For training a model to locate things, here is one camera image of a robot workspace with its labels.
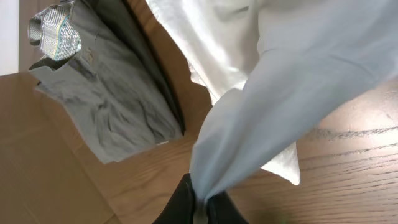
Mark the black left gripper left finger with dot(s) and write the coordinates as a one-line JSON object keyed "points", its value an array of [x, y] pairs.
{"points": [[181, 205]]}

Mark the white t-shirt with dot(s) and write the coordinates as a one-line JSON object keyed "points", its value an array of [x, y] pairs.
{"points": [[279, 68]]}

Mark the grey folded shorts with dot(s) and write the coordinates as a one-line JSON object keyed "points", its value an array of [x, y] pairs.
{"points": [[97, 64]]}

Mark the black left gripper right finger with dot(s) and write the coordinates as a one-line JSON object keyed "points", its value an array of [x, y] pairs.
{"points": [[221, 210]]}

